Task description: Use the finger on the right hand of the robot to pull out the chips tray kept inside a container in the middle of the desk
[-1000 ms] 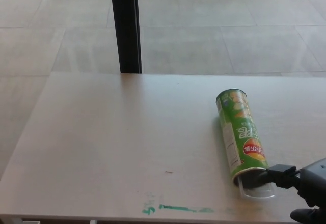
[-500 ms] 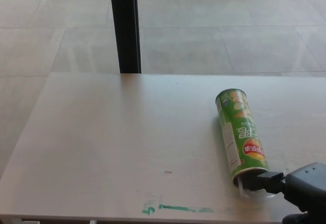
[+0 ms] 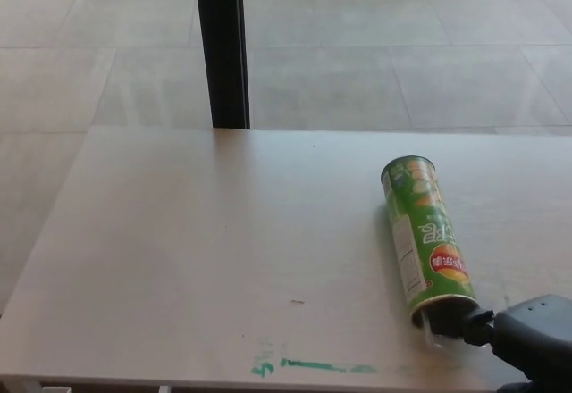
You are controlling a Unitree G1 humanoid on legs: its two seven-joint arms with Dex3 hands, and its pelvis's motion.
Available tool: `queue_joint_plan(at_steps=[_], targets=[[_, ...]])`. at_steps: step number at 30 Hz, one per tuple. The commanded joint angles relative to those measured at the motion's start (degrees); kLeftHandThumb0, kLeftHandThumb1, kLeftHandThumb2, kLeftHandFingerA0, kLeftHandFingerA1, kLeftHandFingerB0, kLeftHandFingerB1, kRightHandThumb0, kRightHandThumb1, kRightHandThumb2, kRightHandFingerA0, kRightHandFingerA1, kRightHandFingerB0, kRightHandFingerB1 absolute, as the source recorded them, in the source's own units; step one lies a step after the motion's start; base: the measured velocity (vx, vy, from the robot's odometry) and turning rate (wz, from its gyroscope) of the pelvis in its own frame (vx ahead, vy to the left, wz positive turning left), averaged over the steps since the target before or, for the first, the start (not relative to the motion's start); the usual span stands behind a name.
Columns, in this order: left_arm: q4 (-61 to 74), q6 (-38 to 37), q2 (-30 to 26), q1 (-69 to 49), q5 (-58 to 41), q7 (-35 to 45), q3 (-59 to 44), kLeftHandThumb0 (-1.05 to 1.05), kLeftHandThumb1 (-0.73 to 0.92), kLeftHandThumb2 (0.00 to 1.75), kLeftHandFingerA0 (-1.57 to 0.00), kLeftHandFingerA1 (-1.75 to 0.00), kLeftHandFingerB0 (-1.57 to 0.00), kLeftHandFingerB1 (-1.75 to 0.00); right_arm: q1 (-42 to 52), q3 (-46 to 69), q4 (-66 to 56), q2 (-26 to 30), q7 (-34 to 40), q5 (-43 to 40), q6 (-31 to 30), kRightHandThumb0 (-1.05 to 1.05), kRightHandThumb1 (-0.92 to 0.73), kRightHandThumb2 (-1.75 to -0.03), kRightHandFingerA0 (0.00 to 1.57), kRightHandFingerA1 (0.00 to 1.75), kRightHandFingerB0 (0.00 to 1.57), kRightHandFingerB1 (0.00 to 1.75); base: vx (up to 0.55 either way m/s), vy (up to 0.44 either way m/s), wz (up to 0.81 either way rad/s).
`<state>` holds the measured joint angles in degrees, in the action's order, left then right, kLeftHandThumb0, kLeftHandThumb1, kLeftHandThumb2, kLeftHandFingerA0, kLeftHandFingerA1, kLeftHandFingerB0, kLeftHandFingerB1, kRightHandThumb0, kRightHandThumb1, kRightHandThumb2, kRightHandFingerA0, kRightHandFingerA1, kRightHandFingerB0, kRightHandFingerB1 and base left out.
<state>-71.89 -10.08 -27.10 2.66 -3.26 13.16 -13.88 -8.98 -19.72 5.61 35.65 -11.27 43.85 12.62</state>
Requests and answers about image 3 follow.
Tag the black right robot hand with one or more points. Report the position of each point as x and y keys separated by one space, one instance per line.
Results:
x=532 y=330

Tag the clear plastic chips tray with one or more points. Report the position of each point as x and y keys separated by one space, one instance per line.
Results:
x=431 y=340

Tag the green chips can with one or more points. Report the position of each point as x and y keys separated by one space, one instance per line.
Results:
x=424 y=236

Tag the black vertical pillar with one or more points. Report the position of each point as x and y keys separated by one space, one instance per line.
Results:
x=224 y=44

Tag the white table frame leg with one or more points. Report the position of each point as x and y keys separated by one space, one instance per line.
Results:
x=164 y=389

